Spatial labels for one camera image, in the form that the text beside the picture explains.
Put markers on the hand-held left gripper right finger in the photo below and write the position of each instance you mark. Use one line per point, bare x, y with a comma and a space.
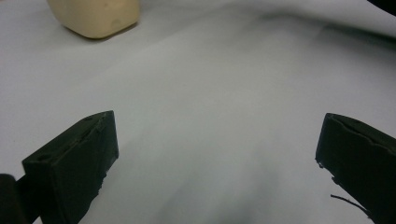
361, 155

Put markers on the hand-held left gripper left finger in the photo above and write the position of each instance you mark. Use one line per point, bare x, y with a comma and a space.
68, 168

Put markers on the cream square cup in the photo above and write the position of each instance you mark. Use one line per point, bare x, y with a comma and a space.
93, 15

